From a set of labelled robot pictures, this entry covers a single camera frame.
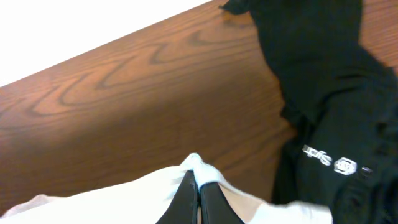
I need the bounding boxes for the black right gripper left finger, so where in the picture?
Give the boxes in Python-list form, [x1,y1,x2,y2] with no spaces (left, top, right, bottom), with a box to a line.
[156,171,198,224]

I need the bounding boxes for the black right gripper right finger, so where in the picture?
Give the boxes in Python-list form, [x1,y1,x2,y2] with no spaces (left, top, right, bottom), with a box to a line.
[200,182,244,224]

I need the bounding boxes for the white printed t-shirt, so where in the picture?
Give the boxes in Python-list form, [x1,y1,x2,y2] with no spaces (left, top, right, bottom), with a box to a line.
[1,153,333,224]

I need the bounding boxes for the black logo t-shirt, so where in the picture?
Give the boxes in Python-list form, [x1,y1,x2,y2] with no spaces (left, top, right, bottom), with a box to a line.
[223,0,397,224]

